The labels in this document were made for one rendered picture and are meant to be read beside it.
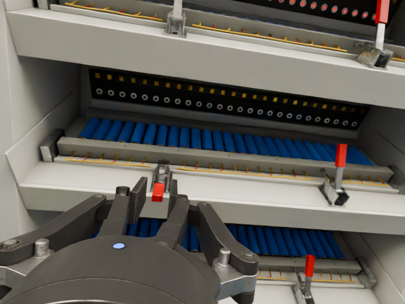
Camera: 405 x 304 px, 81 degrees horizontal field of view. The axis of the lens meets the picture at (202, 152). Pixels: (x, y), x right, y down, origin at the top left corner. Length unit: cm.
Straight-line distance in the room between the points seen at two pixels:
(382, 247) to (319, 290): 15
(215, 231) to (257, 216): 22
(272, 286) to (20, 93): 50
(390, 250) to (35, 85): 64
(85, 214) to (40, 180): 20
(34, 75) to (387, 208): 55
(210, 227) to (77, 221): 9
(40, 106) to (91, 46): 13
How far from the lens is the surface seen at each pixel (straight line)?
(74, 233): 18
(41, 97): 41
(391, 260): 59
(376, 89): 40
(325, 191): 43
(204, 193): 35
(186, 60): 31
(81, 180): 37
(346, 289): 59
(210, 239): 17
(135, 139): 40
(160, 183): 30
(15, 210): 40
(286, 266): 53
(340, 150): 42
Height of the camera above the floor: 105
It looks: 14 degrees down
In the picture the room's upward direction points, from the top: 8 degrees clockwise
